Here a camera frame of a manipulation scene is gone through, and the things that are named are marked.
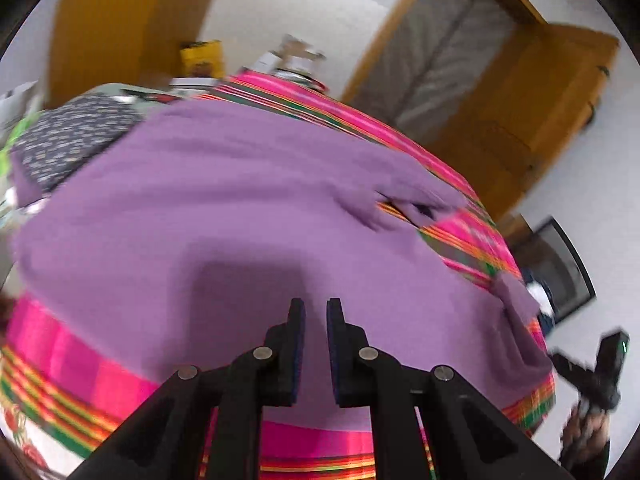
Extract wooden door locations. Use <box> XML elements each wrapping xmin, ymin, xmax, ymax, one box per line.
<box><xmin>435</xmin><ymin>22</ymin><xmax>621</xmax><ymax>221</ymax></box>

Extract dark floral cloth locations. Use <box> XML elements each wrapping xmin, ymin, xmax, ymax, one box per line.
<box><xmin>10</xmin><ymin>95</ymin><xmax>147</xmax><ymax>193</ymax></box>

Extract yellow box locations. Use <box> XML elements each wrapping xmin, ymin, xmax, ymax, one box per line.
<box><xmin>180</xmin><ymin>40</ymin><xmax>223</xmax><ymax>79</ymax></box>

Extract person's right hand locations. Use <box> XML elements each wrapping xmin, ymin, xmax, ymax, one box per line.
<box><xmin>560</xmin><ymin>402</ymin><xmax>611</xmax><ymax>463</ymax></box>

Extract pink green plaid bed sheet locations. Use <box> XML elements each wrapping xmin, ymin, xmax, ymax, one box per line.
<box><xmin>0</xmin><ymin>71</ymin><xmax>557</xmax><ymax>480</ymax></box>

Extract brown cardboard box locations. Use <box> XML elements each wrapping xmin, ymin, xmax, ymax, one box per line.
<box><xmin>279</xmin><ymin>35</ymin><xmax>327</xmax><ymax>70</ymax></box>

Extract blue and white clothes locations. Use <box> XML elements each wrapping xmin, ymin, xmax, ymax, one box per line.
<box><xmin>524</xmin><ymin>270</ymin><xmax>557</xmax><ymax>336</ymax></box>

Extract small white box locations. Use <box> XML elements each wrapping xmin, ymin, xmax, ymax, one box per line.
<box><xmin>251</xmin><ymin>52</ymin><xmax>282</xmax><ymax>75</ymax></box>

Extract wooden door frame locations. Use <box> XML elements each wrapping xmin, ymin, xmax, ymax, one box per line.
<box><xmin>340</xmin><ymin>0</ymin><xmax>551</xmax><ymax>106</ymax></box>

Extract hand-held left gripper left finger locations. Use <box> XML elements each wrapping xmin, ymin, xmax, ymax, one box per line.
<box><xmin>70</xmin><ymin>298</ymin><xmax>307</xmax><ymax>480</ymax></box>

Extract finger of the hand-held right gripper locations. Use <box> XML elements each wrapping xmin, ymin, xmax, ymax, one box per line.
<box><xmin>547</xmin><ymin>352</ymin><xmax>599</xmax><ymax>395</ymax></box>

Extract clear plastic door curtain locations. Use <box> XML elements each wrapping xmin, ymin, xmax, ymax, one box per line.
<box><xmin>357</xmin><ymin>0</ymin><xmax>516</xmax><ymax>133</ymax></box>

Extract person's right forearm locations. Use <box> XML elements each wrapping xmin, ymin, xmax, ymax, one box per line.
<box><xmin>559</xmin><ymin>435</ymin><xmax>614</xmax><ymax>480</ymax></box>

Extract wooden wardrobe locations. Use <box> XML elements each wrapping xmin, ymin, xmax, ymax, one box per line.
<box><xmin>47</xmin><ymin>0</ymin><xmax>231</xmax><ymax>111</ymax></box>

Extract purple fleece garment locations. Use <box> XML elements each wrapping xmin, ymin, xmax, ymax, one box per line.
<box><xmin>10</xmin><ymin>99</ymin><xmax>556</xmax><ymax>433</ymax></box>

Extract black mesh office chair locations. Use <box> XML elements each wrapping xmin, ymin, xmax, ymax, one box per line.
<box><xmin>514</xmin><ymin>216</ymin><xmax>597</xmax><ymax>326</ymax></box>

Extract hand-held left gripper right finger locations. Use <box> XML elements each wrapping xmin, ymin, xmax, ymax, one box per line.
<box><xmin>326</xmin><ymin>298</ymin><xmax>576</xmax><ymax>480</ymax></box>

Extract white bedside cabinet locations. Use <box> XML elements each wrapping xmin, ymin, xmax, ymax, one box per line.
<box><xmin>0</xmin><ymin>82</ymin><xmax>45</xmax><ymax>133</ymax></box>

